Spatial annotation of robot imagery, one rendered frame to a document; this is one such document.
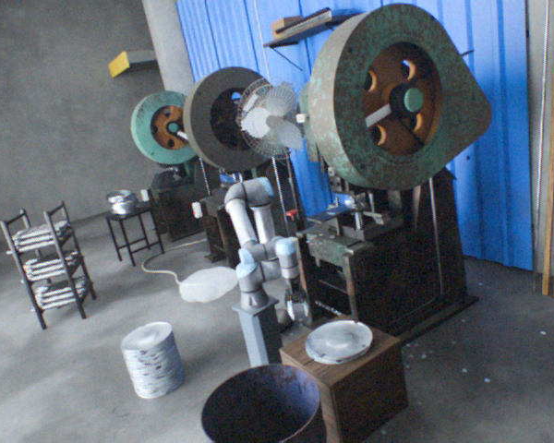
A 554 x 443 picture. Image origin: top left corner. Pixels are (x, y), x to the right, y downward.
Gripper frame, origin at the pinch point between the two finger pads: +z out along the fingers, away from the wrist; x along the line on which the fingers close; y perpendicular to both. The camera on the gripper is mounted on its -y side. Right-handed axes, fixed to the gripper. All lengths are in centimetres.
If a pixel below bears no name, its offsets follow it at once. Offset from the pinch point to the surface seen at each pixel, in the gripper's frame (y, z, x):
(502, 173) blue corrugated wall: -92, -15, 159
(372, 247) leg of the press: -38, -7, 48
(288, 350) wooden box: -5.1, 19.0, -7.6
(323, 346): 3.1, 16.4, 7.6
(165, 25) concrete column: -556, -225, -63
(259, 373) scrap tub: 21.2, 9.2, -21.6
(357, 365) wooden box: 18.4, 19.2, 18.0
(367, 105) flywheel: -24, -80, 51
